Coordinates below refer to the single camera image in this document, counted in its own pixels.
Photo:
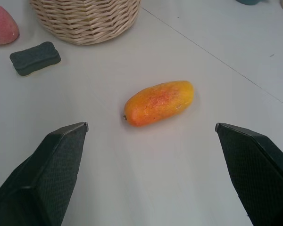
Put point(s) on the teal round object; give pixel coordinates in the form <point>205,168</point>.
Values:
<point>250,1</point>

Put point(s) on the pink toy strawberry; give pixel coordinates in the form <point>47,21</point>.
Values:
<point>1,24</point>

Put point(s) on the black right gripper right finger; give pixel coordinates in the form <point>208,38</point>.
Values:
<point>257,174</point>

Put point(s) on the orange toy mango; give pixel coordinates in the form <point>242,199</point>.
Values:
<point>159,103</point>

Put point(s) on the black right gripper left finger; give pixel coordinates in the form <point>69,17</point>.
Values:
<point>44,174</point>

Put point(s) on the woven wicker basket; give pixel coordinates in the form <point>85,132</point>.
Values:
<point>87,18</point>

